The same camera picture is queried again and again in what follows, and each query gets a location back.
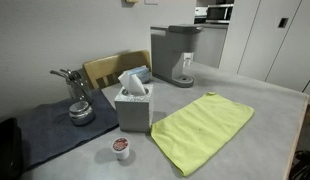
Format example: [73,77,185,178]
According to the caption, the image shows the yellow-green microfiber towel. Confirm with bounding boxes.
[151,92,254,176]

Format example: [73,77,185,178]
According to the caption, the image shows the white tissue sheet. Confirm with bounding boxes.
[118,71,146,96]

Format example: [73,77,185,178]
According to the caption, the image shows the grey tissue box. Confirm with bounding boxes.
[114,84,154,132]

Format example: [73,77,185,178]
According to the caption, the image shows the grey pod coffee maker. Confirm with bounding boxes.
[150,25,202,88]

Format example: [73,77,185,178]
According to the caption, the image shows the wooden chair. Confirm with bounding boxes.
[83,50,151,89]

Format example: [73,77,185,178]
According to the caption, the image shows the red-lidded coffee pod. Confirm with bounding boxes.
[111,137,130,160]

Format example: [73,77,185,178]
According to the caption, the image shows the small metal tin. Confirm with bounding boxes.
[69,101,95,126]

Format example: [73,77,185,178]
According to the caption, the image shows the microwave oven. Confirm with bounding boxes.
[206,4,233,24]

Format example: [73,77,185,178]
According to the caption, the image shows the dark blue cloth mat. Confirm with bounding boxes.
[17,90,118,170]

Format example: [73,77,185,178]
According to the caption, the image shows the white cabinet doors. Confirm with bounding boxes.
[219,0,310,92]

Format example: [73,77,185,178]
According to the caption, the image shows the white wall switch plate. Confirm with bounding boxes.
[144,0,159,5]

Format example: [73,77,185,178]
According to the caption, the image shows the beige wall thermostat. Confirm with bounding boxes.
[125,0,140,3]

